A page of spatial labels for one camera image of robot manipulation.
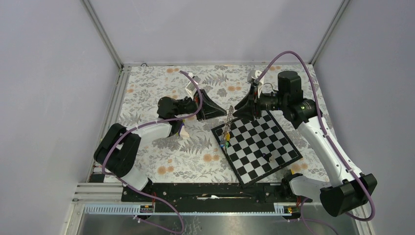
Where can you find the black white chessboard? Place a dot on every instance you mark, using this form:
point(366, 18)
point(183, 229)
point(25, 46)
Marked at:
point(250, 140)

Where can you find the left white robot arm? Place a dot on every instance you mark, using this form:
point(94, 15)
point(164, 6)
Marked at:
point(118, 150)

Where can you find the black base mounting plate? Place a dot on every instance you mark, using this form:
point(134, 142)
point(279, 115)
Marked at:
point(214, 197)

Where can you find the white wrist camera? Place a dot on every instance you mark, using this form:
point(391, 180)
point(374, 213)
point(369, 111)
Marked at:
point(191, 88)
point(253, 75)

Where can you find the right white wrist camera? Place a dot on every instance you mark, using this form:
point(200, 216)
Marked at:
point(253, 75)

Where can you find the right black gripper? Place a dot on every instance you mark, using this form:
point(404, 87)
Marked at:
point(249, 103)

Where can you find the white slotted cable duct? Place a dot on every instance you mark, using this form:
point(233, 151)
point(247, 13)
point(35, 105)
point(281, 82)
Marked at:
point(137, 209)

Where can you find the green purple white toy bricks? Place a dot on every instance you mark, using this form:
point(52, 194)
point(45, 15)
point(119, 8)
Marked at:
point(182, 131)

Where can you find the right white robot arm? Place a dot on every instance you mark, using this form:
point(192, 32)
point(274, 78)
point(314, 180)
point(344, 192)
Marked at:
point(348, 187)

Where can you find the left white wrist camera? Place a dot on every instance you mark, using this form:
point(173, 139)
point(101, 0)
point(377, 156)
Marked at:
point(191, 88)

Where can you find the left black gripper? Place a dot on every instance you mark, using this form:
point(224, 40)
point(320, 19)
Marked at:
point(209, 109)

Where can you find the floral patterned table mat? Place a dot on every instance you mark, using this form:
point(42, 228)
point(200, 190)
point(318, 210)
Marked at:
point(198, 159)

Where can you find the metal keyring disc with rings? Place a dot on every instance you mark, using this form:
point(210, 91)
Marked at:
point(227, 126)

